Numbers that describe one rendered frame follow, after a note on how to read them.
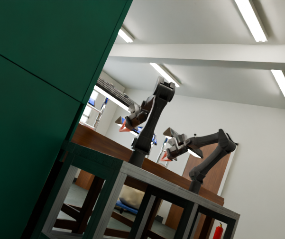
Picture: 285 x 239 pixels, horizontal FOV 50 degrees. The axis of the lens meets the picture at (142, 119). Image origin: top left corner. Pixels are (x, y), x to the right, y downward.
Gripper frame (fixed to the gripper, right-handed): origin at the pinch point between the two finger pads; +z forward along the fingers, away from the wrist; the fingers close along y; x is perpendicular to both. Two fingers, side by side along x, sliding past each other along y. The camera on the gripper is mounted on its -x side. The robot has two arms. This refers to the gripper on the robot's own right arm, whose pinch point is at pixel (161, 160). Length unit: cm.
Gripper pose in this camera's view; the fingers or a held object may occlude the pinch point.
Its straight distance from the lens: 210.9
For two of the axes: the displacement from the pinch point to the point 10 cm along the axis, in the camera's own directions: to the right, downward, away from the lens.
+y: -5.6, -3.8, -7.4
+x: 2.0, 8.0, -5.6
